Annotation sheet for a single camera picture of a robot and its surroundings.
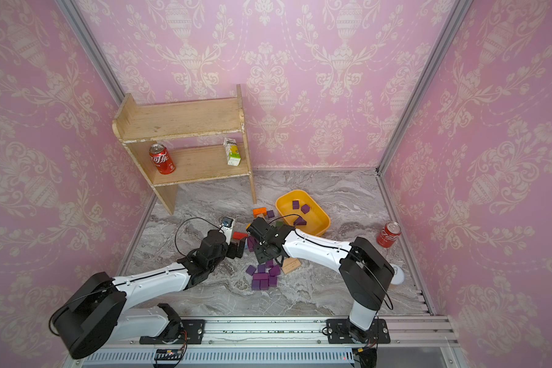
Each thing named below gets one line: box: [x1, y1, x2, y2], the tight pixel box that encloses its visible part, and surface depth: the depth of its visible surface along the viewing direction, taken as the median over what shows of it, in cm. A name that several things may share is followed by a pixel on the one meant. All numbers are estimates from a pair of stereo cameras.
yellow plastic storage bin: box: [275, 189, 332, 237], surface depth 105 cm
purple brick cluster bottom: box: [245, 259, 281, 291], surface depth 87 cm
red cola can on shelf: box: [148, 143, 177, 175], surface depth 86 cm
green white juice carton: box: [223, 138, 242, 167], surface depth 94 cm
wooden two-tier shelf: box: [111, 84, 257, 216], surface depth 85 cm
